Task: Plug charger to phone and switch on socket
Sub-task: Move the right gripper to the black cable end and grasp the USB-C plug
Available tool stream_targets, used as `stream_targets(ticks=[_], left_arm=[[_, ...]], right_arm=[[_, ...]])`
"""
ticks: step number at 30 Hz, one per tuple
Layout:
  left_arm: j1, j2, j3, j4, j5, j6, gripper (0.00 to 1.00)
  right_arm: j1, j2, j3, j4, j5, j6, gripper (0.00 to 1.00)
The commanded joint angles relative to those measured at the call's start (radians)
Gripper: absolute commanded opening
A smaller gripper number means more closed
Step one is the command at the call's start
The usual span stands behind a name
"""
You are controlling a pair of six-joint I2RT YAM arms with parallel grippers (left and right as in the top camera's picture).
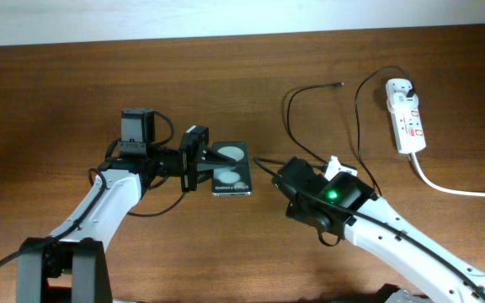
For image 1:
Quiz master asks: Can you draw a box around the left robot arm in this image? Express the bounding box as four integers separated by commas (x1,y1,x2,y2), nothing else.
16,108,236,302

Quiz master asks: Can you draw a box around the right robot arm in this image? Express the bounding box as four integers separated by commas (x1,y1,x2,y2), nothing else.
272,157,485,302

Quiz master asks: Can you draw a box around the white charger plug adapter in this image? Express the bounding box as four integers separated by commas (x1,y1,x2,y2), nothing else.
387,92,418,114

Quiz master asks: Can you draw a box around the white power strip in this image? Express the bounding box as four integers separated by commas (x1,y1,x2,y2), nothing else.
386,78,426,155

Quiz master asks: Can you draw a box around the black charger cable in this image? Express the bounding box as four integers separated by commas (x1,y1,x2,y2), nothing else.
282,65,416,198

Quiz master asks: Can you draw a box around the white power strip cord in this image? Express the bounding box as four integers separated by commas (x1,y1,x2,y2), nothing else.
408,151,485,200

